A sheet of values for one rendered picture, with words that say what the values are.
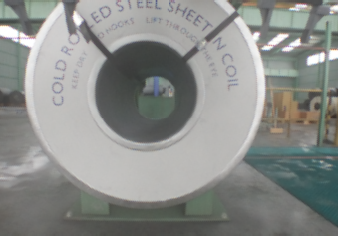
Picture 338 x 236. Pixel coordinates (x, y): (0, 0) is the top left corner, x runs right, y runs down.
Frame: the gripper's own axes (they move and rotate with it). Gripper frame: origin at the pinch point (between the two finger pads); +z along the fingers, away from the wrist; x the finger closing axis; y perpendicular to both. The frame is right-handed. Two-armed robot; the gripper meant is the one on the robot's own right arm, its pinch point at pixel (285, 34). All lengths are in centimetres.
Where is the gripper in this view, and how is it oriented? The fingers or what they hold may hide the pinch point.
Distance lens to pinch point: 69.6
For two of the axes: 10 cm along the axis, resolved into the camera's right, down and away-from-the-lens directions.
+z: -0.7, 8.7, 4.9
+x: 10.0, 0.6, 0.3
